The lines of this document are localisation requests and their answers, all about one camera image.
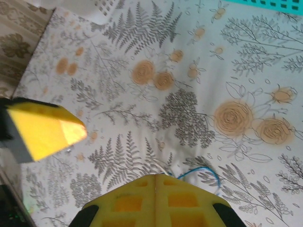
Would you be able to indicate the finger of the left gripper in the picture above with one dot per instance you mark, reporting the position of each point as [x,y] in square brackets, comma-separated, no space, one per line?
[42,130]

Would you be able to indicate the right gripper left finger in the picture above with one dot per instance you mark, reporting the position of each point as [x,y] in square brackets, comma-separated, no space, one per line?
[132,203]

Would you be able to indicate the white plastic basket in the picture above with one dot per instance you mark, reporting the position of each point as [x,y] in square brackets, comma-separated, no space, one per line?
[104,9]

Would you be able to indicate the teal plastic basket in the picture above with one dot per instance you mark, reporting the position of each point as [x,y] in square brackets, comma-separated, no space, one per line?
[260,3]

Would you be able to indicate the floral tablecloth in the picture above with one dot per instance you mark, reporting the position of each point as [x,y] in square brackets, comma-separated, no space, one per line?
[189,71]

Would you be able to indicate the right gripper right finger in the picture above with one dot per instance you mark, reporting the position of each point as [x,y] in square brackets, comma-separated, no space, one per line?
[184,203]

